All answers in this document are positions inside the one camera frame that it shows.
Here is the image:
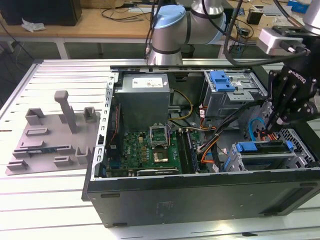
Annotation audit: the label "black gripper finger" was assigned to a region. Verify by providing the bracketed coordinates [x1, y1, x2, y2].
[271, 98, 316, 132]
[264, 69, 283, 132]

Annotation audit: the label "orange black power wire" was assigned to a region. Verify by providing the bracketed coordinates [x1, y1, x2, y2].
[258, 129, 279, 143]

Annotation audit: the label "blue data wire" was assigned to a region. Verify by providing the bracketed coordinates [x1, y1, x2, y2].
[249, 116, 266, 141]

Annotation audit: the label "hard disk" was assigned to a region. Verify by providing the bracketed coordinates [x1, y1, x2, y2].
[223, 140, 294, 173]

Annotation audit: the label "metal disk bay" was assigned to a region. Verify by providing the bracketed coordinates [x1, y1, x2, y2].
[223, 139, 315, 173]

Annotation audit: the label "metal drive cage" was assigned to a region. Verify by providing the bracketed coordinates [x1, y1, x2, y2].
[201, 70, 270, 126]

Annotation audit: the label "blue plastic drive latch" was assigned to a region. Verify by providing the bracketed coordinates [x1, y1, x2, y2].
[209, 70, 236, 92]

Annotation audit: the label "grey flat tray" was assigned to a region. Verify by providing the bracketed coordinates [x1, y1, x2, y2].
[263, 4, 283, 17]

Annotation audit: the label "blue cardboard box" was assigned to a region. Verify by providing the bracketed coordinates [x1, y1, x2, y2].
[287, 0, 311, 7]

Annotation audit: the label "small black box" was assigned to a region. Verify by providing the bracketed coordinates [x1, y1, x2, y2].
[246, 7, 265, 25]

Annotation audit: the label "small black computer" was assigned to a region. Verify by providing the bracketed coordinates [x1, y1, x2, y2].
[224, 0, 237, 33]

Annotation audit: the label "black bin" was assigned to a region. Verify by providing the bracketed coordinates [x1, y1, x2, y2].
[181, 44, 195, 60]

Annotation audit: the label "black RAM slot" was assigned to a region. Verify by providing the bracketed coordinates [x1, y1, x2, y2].
[176, 129, 189, 174]
[181, 129, 195, 173]

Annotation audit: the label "metal socket cover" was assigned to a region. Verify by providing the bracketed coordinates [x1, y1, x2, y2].
[149, 123, 171, 148]

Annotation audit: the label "black open PC case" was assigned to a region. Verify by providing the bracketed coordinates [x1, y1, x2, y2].
[81, 64, 320, 228]

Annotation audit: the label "CPU socket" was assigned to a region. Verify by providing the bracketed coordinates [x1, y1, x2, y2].
[152, 147, 170, 163]

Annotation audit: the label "grey power supply unit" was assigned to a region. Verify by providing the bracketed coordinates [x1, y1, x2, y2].
[113, 73, 171, 131]

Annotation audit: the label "black graphics card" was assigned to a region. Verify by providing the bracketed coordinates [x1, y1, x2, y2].
[136, 167, 181, 176]

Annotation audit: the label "green motherboard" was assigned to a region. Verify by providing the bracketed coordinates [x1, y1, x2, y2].
[106, 124, 208, 177]

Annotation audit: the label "wooden workbench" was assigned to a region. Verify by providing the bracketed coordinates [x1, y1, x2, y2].
[0, 0, 320, 48]

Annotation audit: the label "grey parts rack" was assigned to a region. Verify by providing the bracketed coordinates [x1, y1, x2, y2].
[4, 90, 102, 176]

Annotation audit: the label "green RAM stick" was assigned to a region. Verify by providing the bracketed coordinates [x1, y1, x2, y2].
[27, 149, 57, 155]

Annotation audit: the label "white crumpled plastic bag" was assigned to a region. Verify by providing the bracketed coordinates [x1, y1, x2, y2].
[21, 17, 47, 33]

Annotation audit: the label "large black computer tower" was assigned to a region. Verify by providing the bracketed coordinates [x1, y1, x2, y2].
[0, 0, 83, 27]

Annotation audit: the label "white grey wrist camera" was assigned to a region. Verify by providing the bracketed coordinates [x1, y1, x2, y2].
[257, 27, 305, 55]

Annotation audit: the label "black cable bundle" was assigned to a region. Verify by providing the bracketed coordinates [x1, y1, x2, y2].
[197, 98, 270, 173]

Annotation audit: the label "thick black gripper cable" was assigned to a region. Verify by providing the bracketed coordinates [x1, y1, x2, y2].
[223, 0, 311, 68]

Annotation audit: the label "yellow power wires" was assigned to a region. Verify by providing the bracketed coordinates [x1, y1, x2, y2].
[167, 89, 194, 122]

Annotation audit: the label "orange data wire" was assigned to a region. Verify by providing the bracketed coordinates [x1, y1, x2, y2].
[199, 143, 221, 166]

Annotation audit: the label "black cable with silver plug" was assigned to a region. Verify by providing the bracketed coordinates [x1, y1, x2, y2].
[144, 0, 163, 60]

